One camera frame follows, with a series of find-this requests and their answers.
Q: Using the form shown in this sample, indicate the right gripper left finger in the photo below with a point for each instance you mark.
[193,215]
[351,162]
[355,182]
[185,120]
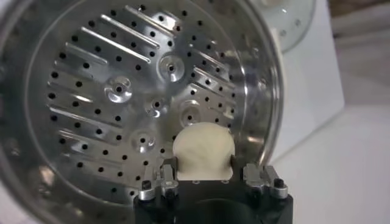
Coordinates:
[167,185]

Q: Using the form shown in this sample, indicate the cream electric cooker pot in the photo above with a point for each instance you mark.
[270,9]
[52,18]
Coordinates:
[275,45]

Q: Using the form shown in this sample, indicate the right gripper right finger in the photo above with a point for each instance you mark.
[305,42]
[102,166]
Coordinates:
[254,176]

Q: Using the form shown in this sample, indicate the round glass pot lid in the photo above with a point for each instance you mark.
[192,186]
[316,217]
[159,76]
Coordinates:
[292,21]

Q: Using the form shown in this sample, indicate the white steamed baozi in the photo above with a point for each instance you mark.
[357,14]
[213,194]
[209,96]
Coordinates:
[204,149]

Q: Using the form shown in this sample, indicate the perforated steel steamer basket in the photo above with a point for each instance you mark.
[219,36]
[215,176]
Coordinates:
[106,106]

